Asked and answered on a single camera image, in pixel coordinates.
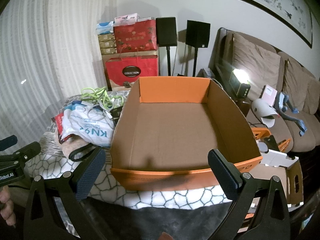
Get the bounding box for white KN95 mask bag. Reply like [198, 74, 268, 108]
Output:
[61, 101, 115, 147]

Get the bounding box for green braided cable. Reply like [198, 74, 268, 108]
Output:
[81, 87, 126, 111]

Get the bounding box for orange cardboard box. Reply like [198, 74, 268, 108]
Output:
[110, 76, 262, 191]

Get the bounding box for red black snack packet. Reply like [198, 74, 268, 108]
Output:
[52, 113, 65, 144]

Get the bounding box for person's left hand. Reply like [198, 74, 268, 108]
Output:
[0, 186, 16, 226]

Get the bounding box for patterned bed blanket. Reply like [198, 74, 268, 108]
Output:
[26, 121, 230, 210]

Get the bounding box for white brown cardboard box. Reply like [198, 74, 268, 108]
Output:
[250, 150, 304, 212]

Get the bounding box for orange plastic basket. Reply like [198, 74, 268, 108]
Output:
[251, 127, 292, 153]

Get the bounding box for white curved neck massager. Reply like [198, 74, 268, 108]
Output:
[251, 98, 279, 128]

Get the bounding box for blue grey phone holder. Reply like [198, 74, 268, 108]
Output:
[274, 92, 308, 137]

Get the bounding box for pink booklet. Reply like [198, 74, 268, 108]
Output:
[260, 85, 277, 107]

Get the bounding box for brown sofa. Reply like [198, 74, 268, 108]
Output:
[211, 28, 319, 153]

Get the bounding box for glowing portable lamp speaker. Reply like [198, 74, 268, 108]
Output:
[229, 68, 251, 98]

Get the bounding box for red collection gift bag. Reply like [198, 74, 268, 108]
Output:
[103, 50, 159, 90]

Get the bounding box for stacked gold boxes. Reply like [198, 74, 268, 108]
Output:
[98, 33, 117, 55]

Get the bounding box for blue white tissue pack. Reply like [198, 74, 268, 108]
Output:
[96, 21, 114, 35]

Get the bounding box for red gift bag upper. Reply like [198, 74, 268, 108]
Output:
[114, 20, 158, 54]

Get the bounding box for right black speaker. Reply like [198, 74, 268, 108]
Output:
[185, 20, 210, 48]

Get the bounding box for black speaker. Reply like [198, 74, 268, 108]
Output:
[156, 17, 177, 47]
[185, 20, 210, 48]

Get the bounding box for left black speaker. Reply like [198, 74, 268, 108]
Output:
[156, 17, 177, 47]

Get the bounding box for black scissors handle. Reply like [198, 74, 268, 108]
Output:
[68, 143, 96, 162]

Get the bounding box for framed wall painting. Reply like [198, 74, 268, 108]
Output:
[215, 0, 315, 49]

